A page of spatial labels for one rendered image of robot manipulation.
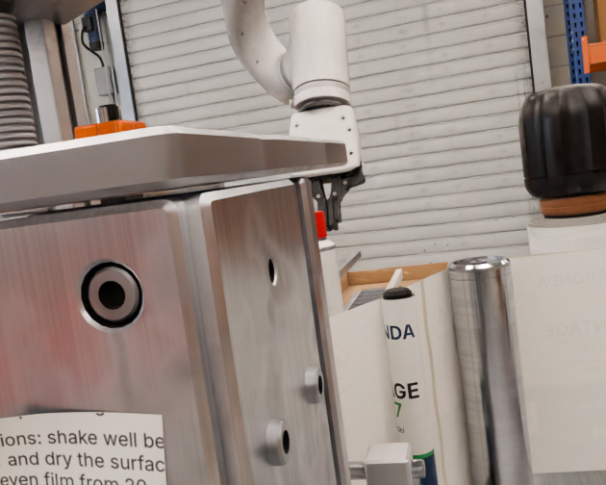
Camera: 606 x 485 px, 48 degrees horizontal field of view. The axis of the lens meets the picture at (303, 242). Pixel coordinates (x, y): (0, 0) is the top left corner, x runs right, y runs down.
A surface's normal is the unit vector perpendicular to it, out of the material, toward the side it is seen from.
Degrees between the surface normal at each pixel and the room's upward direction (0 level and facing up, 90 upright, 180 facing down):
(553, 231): 92
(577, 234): 92
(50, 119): 90
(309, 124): 68
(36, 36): 90
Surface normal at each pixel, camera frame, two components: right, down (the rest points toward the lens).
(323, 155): 0.97, -0.11
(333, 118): -0.18, -0.27
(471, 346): -0.72, 0.17
